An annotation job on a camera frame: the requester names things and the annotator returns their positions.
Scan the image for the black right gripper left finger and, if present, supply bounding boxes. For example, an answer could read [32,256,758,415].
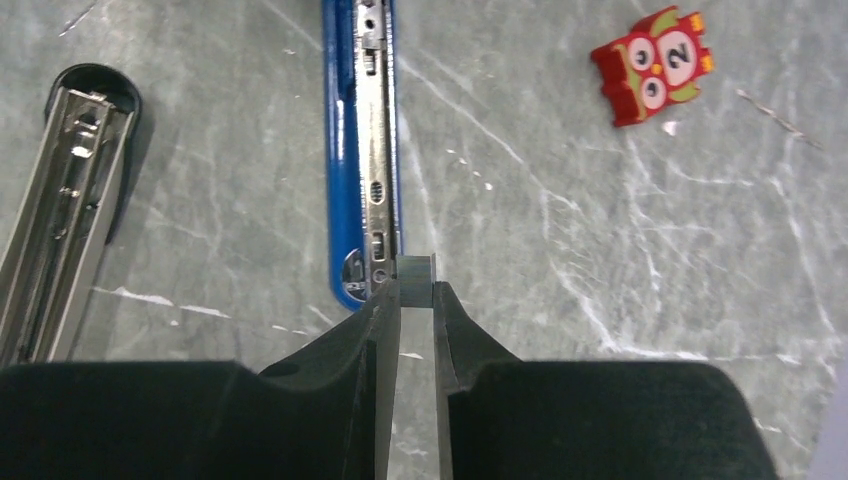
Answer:
[1,282,400,479]

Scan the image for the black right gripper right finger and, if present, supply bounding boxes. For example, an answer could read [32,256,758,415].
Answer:
[433,282,777,479]

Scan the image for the blue black stapler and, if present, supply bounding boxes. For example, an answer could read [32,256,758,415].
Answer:
[322,0,403,311]

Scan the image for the black silver stapler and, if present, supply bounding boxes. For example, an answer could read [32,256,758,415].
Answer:
[1,63,143,367]

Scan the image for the red cartoon eraser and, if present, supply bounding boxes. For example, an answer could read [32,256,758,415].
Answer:
[590,5,714,128]

